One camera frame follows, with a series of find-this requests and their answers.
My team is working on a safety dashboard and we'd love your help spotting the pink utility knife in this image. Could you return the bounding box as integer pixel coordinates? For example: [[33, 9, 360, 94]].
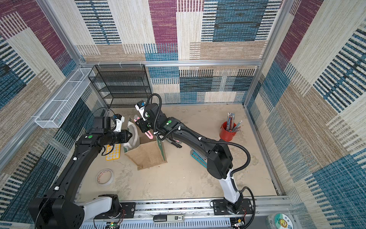
[[133, 115, 153, 140]]

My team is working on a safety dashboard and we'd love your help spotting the green Christmas burlap tote bag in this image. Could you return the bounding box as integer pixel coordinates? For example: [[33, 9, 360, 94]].
[[123, 117, 167, 170]]

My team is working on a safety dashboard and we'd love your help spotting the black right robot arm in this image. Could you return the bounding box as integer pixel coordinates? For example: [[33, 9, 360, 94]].
[[135, 93, 251, 214]]

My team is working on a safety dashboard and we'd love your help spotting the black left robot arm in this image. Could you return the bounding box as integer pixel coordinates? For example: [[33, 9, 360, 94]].
[[28, 129, 133, 229]]

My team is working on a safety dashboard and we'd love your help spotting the black grey utility knife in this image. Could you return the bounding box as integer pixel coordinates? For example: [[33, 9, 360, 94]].
[[168, 139, 182, 148]]

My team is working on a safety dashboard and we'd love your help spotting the yellow calculator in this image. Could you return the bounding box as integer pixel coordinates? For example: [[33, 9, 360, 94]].
[[105, 144, 121, 161]]

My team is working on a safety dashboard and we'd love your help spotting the clear tape roll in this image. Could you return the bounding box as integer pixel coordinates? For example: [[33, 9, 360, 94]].
[[96, 169, 114, 186]]

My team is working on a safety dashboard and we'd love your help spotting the red pen cup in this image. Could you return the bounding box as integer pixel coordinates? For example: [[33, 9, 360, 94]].
[[219, 122, 236, 142]]

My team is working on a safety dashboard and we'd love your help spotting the green white round sticker can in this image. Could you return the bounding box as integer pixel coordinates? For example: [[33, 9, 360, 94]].
[[266, 213, 295, 229]]

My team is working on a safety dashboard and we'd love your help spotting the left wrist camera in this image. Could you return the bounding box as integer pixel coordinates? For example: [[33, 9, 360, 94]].
[[113, 114, 125, 132]]

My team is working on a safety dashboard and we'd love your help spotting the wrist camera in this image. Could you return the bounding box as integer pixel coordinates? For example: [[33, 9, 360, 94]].
[[113, 114, 125, 132], [135, 100, 145, 113]]

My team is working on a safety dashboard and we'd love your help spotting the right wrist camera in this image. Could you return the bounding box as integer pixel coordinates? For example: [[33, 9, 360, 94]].
[[135, 100, 145, 113]]

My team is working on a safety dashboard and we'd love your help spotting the black wire mesh shelf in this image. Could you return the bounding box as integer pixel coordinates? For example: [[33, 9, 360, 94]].
[[88, 64, 152, 108]]

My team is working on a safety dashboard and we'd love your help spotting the white wire mesh tray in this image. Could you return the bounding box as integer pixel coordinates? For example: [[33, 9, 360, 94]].
[[35, 68, 92, 128]]

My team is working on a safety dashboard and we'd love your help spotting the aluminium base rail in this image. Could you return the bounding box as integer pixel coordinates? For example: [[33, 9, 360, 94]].
[[81, 196, 301, 229]]

